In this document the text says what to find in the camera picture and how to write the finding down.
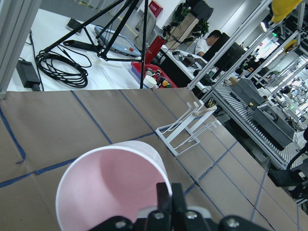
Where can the seated person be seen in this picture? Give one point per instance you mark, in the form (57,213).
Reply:
(204,44)

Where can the black camera tripod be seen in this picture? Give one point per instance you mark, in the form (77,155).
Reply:
(56,63)

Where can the black power adapter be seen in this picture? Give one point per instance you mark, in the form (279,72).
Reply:
(28,75)

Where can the aluminium frame post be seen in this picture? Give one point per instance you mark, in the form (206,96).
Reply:
(16,19)

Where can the pink plastic cup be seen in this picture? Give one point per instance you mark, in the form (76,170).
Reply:
(115,180)

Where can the teach pendant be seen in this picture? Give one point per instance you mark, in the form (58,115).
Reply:
(121,44)

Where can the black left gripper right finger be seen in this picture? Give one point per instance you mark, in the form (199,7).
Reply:
(178,198)

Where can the white wire cup rack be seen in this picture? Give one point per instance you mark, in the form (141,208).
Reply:
(184,133)

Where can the red plastic tray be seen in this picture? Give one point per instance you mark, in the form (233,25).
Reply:
(153,70)

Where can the white paper cup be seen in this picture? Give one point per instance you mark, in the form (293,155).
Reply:
(149,81)

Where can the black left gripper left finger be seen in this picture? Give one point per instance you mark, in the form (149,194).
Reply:
(164,200)

